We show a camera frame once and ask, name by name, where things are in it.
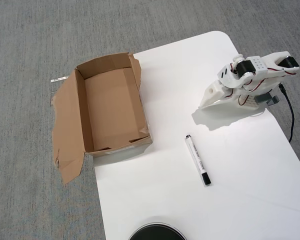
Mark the white slotted gripper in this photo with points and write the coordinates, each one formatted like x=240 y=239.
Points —
x=213 y=95

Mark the white marker pen black cap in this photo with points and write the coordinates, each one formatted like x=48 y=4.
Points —
x=197 y=157

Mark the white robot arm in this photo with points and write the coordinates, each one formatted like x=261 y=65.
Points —
x=258 y=65

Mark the open brown cardboard box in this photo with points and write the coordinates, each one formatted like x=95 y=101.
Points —
x=100 y=100

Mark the grey table clamp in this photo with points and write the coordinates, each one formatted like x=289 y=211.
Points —
x=273 y=100

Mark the black round disc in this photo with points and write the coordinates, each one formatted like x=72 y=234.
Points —
x=156 y=232

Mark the white paper strip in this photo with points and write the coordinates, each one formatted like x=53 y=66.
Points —
x=58 y=79

